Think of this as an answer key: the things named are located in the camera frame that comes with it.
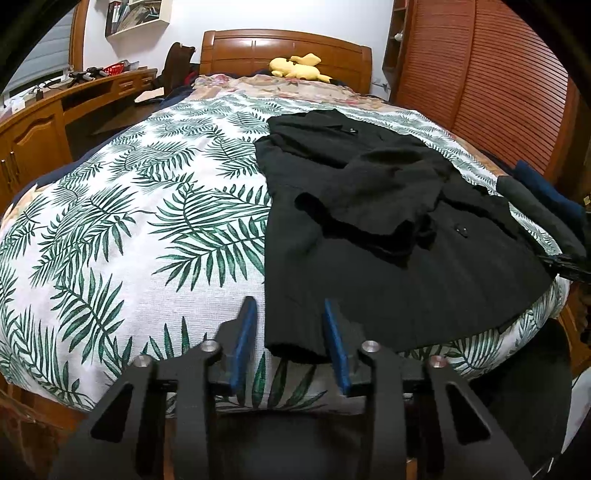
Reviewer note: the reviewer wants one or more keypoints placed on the yellow plush toy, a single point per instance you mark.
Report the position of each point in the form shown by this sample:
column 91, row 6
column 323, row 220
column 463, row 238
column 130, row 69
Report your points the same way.
column 298, row 68

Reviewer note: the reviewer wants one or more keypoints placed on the floral blanket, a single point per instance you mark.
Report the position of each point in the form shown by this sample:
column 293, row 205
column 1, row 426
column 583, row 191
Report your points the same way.
column 465, row 157

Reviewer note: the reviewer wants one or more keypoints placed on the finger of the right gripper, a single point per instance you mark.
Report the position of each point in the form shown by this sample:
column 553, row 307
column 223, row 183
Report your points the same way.
column 573, row 268

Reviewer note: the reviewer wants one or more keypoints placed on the wooden headboard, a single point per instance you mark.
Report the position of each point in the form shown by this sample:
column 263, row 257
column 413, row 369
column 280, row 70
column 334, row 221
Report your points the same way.
column 244, row 51

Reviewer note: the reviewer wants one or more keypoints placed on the dark desk chair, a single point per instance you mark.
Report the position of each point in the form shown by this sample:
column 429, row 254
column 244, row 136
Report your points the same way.
column 179, row 70

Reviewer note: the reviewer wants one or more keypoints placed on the wooden desk cabinet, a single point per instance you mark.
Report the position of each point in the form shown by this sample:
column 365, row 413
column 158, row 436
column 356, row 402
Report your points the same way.
column 34, row 141

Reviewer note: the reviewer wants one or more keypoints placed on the navy folded garment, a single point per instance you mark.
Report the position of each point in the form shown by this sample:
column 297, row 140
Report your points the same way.
column 546, row 193

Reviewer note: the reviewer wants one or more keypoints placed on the black button coat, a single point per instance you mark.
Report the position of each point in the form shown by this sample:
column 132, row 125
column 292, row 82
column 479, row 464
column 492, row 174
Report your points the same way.
column 388, row 228

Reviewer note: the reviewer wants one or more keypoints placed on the grey folded garment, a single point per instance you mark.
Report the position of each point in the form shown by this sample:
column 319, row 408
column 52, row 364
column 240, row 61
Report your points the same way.
column 525, row 201

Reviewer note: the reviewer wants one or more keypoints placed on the red basket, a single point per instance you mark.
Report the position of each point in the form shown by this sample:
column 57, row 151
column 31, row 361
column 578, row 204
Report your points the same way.
column 114, row 69

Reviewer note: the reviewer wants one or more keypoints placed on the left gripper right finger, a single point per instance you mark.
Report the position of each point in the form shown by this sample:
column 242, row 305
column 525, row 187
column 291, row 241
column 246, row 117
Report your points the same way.
column 422, row 420

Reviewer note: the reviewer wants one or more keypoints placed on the wooden louvered wardrobe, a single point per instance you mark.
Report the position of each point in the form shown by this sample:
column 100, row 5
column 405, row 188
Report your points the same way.
column 478, row 70

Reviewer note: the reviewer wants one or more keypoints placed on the grey window blind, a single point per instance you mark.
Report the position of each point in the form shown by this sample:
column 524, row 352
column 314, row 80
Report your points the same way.
column 49, row 57

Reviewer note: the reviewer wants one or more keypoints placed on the palm leaf bedspread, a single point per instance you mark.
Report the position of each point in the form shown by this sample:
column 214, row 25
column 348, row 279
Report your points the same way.
column 145, row 248

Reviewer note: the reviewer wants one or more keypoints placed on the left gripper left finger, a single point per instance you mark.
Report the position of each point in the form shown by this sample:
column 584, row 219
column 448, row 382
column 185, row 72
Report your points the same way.
column 123, row 436

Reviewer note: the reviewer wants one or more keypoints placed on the white wall shelf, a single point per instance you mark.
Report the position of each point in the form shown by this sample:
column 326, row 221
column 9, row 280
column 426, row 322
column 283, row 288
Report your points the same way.
column 124, row 16

